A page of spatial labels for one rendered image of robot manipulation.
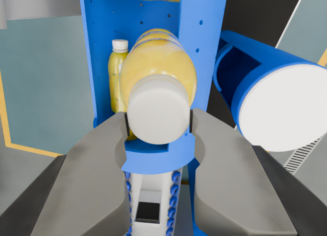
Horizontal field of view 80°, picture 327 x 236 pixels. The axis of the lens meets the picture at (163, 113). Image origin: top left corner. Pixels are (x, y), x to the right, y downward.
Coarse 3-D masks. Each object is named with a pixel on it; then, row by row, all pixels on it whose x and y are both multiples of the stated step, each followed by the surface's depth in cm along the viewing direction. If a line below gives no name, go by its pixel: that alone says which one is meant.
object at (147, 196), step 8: (144, 192) 88; (152, 192) 88; (160, 192) 88; (144, 200) 84; (152, 200) 84; (160, 200) 84; (144, 208) 79; (152, 208) 79; (160, 208) 81; (136, 216) 76; (144, 216) 76; (152, 216) 76; (160, 216) 78; (136, 224) 76; (144, 224) 76; (152, 224) 75
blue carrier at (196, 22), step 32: (96, 0) 44; (128, 0) 50; (160, 0) 51; (192, 0) 29; (224, 0) 34; (96, 32) 46; (128, 32) 53; (192, 32) 31; (96, 64) 48; (96, 96) 49; (128, 160) 41; (160, 160) 41
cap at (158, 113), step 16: (160, 80) 12; (144, 96) 11; (160, 96) 11; (176, 96) 11; (128, 112) 11; (144, 112) 11; (160, 112) 12; (176, 112) 12; (144, 128) 12; (160, 128) 12; (176, 128) 12; (160, 144) 13
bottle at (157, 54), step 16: (144, 32) 26; (160, 32) 22; (144, 48) 15; (160, 48) 15; (176, 48) 16; (128, 64) 15; (144, 64) 14; (160, 64) 13; (176, 64) 14; (192, 64) 16; (128, 80) 14; (144, 80) 13; (176, 80) 13; (192, 80) 15; (128, 96) 14; (192, 96) 15
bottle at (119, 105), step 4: (116, 80) 46; (116, 84) 46; (116, 88) 46; (116, 92) 46; (116, 96) 46; (120, 96) 46; (116, 100) 47; (120, 100) 46; (116, 104) 48; (120, 104) 47; (124, 104) 46; (116, 108) 48; (120, 108) 47; (124, 108) 47; (116, 112) 49; (132, 132) 50; (128, 136) 51; (132, 136) 51; (136, 136) 52; (128, 140) 51
